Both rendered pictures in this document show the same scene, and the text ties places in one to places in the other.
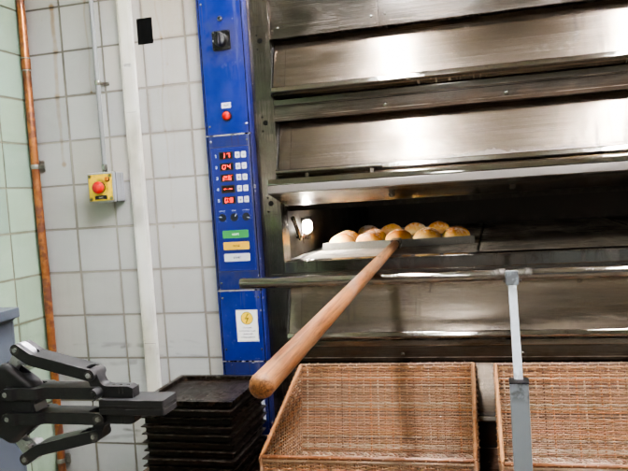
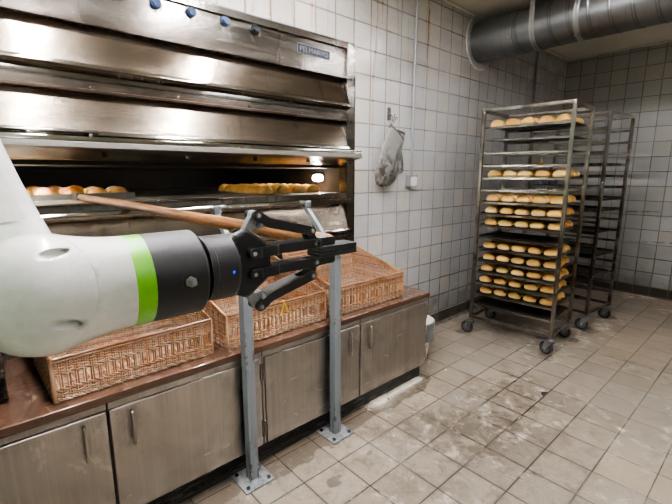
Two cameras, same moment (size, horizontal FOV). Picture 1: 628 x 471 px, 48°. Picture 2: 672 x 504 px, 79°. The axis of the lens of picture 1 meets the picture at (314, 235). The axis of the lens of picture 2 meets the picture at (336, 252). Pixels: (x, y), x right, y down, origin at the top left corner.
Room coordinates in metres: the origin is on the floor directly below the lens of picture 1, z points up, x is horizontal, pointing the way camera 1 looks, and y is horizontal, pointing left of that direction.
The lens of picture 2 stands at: (0.36, 0.67, 1.30)
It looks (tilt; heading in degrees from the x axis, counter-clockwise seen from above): 11 degrees down; 304
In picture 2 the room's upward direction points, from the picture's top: straight up
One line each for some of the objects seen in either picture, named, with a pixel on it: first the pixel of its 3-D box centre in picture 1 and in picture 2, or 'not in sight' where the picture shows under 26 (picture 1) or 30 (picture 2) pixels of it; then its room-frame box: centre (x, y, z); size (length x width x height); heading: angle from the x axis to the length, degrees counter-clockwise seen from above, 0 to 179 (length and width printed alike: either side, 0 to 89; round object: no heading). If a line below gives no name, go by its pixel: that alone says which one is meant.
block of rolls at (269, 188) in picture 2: not in sight; (268, 187); (2.32, -1.44, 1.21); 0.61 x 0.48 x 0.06; 165
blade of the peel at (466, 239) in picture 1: (401, 238); (66, 194); (2.70, -0.34, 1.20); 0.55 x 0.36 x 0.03; 78
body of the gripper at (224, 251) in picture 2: (3, 401); (234, 264); (0.73, 0.34, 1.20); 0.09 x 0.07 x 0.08; 75
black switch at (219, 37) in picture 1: (219, 32); not in sight; (2.25, 0.26, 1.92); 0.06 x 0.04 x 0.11; 75
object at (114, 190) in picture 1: (106, 187); not in sight; (2.38, 0.69, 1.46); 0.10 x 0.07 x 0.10; 75
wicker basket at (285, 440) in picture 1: (377, 431); (120, 323); (1.93, -0.14, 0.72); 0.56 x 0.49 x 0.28; 77
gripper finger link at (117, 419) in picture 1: (116, 424); (318, 265); (0.69, 0.21, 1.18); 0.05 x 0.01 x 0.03; 75
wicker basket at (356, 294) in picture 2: not in sight; (343, 274); (1.63, -1.31, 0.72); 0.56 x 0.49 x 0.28; 75
